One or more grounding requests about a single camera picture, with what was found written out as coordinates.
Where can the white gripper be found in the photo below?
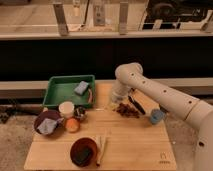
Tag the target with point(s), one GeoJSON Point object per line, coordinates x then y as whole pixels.
{"type": "Point", "coordinates": [119, 92]}

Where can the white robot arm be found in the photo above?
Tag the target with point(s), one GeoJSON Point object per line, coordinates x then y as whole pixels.
{"type": "Point", "coordinates": [197, 113]}

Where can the brown bowl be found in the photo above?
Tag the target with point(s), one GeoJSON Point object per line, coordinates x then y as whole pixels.
{"type": "Point", "coordinates": [81, 144]}

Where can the dark sponge in bowl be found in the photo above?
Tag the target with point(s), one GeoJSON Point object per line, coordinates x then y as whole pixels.
{"type": "Point", "coordinates": [83, 156]}

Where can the purple bowl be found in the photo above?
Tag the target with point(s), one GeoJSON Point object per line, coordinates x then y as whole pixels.
{"type": "Point", "coordinates": [51, 114]}

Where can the blue cloth in bowl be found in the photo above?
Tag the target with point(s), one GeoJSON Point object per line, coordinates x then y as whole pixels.
{"type": "Point", "coordinates": [47, 126]}

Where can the brown dried food pile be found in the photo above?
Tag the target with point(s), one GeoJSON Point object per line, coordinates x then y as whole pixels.
{"type": "Point", "coordinates": [127, 111]}

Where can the orange carrot in tray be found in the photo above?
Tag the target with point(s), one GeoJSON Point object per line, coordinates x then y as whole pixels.
{"type": "Point", "coordinates": [90, 95]}

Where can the black utensil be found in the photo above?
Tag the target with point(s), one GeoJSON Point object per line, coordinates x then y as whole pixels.
{"type": "Point", "coordinates": [137, 105]}

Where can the blue sponge in tray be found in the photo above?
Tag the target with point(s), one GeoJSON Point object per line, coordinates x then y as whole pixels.
{"type": "Point", "coordinates": [81, 88]}

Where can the green plastic tray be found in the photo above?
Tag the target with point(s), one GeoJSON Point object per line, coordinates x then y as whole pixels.
{"type": "Point", "coordinates": [61, 89]}

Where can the blue cup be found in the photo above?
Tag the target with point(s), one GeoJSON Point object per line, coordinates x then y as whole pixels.
{"type": "Point", "coordinates": [156, 116]}

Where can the small dark patterned cup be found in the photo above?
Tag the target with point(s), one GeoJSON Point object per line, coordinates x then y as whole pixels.
{"type": "Point", "coordinates": [80, 113]}

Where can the clear plastic wrapper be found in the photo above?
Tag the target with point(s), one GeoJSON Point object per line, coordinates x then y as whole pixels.
{"type": "Point", "coordinates": [98, 140]}

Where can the wooden chopstick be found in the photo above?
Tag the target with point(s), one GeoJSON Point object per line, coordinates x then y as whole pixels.
{"type": "Point", "coordinates": [102, 151]}

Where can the white cup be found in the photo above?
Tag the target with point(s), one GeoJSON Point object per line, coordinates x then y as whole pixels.
{"type": "Point", "coordinates": [66, 109]}

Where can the orange fruit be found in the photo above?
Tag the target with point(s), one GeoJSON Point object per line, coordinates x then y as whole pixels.
{"type": "Point", "coordinates": [72, 125]}

